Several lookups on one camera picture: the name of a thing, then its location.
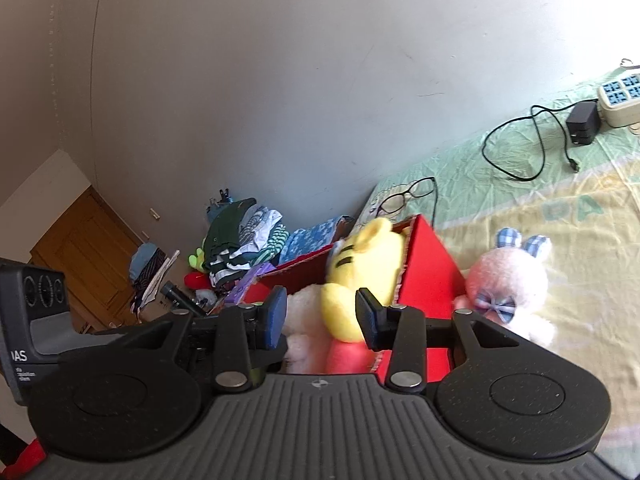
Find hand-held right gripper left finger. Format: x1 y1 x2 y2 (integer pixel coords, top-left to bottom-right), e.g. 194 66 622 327
107 285 290 395

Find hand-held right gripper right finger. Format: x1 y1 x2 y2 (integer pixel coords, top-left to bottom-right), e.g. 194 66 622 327
355 287 548 392

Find yellow tiger plush toy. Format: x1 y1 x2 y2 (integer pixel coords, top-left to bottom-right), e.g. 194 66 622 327
320 217 407 376

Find red cardboard box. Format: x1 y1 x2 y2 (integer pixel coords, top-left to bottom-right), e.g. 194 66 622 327
242 214 468 386

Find small red toy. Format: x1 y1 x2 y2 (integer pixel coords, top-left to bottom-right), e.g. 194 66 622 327
184 271 218 306

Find blue floral towel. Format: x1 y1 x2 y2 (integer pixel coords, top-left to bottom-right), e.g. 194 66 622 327
285 215 356 266

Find pile of folded clothes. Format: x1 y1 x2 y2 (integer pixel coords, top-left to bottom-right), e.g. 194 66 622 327
202 187 291 291

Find wooden door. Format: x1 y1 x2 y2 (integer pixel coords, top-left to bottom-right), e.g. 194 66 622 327
30 185 146 333

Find black cylindrical object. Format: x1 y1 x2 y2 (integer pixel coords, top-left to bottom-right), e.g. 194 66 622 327
160 282 207 317

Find black eyeglasses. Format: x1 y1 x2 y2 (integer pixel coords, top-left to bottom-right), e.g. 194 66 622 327
376 176 438 231

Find red cloth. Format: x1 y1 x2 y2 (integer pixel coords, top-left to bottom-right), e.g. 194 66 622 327
0 422 48 478

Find pink white bunny plush toy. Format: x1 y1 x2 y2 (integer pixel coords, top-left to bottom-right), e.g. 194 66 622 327
452 226 557 347

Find cartoon printed sheet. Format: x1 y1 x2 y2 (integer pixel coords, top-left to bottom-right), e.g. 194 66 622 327
350 67 640 461

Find black power adapter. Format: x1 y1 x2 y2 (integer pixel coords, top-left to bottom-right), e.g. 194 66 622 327
566 101 601 145

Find beige blue power strip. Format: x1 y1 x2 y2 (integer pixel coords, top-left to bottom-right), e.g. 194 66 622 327
597 72 640 127

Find black adapter cable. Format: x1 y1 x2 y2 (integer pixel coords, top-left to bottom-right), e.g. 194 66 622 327
482 105 601 182

